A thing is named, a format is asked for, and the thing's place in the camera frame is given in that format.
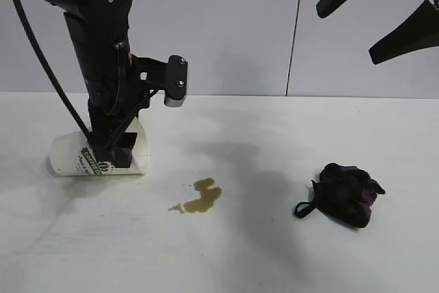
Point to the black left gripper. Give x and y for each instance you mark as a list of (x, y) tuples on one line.
[(103, 118)]

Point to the white paper coffee cup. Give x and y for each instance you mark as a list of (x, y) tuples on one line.
[(68, 155)]

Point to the dark purple cloth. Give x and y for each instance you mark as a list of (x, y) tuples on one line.
[(343, 197)]

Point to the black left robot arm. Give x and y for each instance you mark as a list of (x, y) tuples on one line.
[(96, 32)]

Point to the brown coffee spill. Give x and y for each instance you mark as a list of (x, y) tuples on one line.
[(202, 204)]

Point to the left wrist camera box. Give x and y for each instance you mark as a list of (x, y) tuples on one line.
[(176, 80)]

